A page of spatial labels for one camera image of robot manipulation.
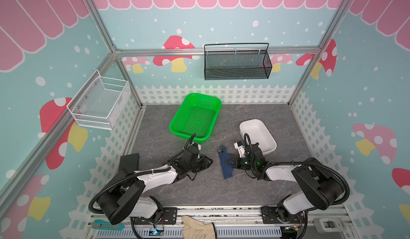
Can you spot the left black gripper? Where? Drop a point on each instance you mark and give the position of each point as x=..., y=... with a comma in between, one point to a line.
x=205, y=164

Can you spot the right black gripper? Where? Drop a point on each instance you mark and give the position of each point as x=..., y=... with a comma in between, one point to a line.
x=239, y=161

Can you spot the dark blue paper napkin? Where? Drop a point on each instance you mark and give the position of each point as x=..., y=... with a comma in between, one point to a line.
x=225, y=160

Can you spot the white plastic tub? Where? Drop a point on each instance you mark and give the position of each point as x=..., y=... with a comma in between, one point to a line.
x=259, y=133

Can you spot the green plastic basket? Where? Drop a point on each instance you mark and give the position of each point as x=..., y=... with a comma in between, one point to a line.
x=197, y=115

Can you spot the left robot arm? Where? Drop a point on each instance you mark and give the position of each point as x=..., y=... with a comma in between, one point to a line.
x=122, y=197

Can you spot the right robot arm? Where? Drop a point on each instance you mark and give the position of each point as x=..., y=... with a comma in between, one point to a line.
x=320, y=186

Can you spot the beige work glove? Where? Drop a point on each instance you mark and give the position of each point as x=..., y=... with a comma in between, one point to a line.
x=194, y=229

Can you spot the black flat pad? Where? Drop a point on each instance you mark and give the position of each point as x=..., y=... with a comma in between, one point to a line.
x=129, y=162

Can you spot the grey latch plate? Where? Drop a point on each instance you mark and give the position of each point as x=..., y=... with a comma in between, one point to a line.
x=329, y=225

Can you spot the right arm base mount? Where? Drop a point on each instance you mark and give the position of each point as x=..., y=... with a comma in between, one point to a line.
x=279, y=215

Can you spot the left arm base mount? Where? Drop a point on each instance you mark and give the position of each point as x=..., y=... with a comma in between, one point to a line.
x=166, y=216

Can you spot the black mesh wall basket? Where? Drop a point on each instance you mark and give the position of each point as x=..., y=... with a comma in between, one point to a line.
x=237, y=61

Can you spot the white wire wall basket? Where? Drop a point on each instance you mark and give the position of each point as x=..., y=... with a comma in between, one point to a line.
x=100, y=102

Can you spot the teal handled tool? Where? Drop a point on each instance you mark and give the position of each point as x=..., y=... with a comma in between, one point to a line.
x=102, y=225

